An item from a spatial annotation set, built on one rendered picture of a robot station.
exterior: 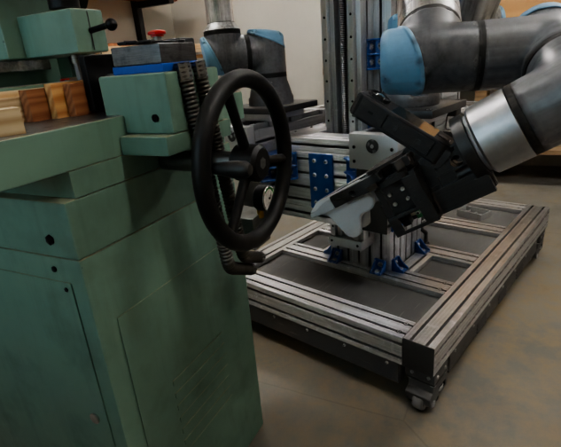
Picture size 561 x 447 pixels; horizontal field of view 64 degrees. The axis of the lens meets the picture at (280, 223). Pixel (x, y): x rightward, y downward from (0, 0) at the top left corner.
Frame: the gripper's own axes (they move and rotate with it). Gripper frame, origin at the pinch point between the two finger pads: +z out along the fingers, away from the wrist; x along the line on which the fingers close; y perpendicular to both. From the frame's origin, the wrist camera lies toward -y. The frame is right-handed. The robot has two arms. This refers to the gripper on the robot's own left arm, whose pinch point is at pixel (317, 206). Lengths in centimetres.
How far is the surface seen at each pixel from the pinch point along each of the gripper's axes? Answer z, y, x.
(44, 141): 23.9, -25.5, -11.8
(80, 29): 26, -45, 8
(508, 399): 15, 80, 69
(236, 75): 4.8, -21.7, 7.7
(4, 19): 37, -54, 4
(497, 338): 19, 78, 98
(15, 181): 25.9, -22.0, -17.1
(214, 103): 6.5, -18.9, 1.4
